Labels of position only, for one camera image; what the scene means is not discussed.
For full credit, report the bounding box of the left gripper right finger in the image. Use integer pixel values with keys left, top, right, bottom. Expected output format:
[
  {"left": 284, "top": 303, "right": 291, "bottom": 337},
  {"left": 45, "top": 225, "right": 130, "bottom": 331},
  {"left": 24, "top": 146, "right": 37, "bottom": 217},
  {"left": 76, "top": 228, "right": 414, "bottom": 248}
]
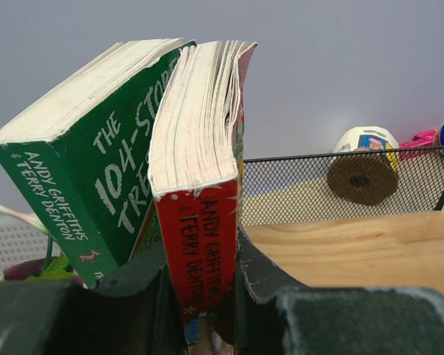
[{"left": 235, "top": 228, "right": 444, "bottom": 354}]

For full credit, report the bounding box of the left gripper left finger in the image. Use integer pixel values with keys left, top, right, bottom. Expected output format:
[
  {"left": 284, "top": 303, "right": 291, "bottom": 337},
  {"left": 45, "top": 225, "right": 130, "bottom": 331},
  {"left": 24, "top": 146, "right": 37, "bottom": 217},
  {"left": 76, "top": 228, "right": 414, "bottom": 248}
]
[{"left": 0, "top": 243, "right": 187, "bottom": 355}]

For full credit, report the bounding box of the black wire wooden shelf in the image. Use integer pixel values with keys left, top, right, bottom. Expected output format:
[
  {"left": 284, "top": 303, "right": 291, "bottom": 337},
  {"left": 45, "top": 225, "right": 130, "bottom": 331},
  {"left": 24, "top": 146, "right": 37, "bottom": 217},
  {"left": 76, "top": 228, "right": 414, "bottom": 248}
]
[{"left": 242, "top": 146, "right": 444, "bottom": 293}]

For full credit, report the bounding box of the green 104-storey treehouse book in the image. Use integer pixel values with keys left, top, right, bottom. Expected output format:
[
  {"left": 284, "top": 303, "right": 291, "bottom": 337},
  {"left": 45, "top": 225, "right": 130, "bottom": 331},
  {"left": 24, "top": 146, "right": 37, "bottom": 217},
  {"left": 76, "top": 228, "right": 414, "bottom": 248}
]
[{"left": 0, "top": 38, "right": 195, "bottom": 288}]

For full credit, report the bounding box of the red treehouse book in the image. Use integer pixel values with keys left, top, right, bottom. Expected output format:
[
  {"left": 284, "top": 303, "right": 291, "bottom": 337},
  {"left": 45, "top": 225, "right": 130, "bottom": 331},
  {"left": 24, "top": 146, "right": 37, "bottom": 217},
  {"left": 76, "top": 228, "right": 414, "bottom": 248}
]
[{"left": 147, "top": 39, "right": 259, "bottom": 355}]

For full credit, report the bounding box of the toy green leek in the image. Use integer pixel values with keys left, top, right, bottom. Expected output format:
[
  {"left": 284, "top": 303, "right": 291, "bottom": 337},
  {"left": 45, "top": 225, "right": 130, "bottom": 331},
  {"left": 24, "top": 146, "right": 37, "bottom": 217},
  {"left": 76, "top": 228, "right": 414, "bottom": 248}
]
[{"left": 0, "top": 204, "right": 83, "bottom": 285}]

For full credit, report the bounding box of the toy purple onion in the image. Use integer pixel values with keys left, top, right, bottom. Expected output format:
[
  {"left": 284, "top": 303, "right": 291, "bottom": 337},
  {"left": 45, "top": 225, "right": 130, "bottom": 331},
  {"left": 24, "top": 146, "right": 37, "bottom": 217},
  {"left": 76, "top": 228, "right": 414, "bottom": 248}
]
[{"left": 4, "top": 257, "right": 77, "bottom": 281}]

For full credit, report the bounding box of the white plastic basket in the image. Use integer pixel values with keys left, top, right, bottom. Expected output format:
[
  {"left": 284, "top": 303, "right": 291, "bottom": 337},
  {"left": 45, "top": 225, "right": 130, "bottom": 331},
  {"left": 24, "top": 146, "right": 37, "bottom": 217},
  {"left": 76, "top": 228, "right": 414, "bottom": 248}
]
[{"left": 0, "top": 216, "right": 47, "bottom": 269}]

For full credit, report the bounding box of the brown core paper roll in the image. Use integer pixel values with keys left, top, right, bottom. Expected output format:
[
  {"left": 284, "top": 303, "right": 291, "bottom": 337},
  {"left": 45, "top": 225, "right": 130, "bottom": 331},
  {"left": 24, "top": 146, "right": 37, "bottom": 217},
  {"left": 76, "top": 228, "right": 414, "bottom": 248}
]
[{"left": 326, "top": 126, "right": 399, "bottom": 206}]

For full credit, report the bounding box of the pink plastic object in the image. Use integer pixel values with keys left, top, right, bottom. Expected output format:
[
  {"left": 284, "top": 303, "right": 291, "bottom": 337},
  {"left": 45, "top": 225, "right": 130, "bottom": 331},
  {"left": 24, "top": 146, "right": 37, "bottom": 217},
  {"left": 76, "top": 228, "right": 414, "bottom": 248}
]
[{"left": 399, "top": 129, "right": 437, "bottom": 160}]

